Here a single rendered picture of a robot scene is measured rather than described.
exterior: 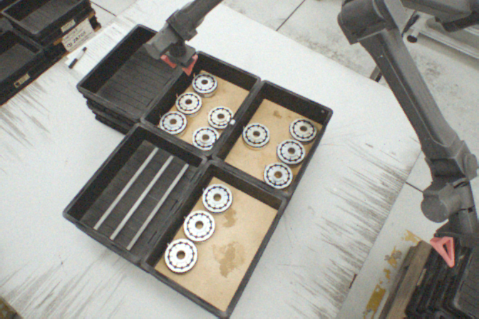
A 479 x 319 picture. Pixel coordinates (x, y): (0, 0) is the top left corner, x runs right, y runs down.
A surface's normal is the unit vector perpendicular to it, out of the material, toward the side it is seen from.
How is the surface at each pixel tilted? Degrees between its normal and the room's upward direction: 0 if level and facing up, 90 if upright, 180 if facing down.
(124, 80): 0
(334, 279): 0
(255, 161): 0
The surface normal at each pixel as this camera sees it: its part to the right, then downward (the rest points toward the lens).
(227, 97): 0.02, -0.50
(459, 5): 0.40, -0.01
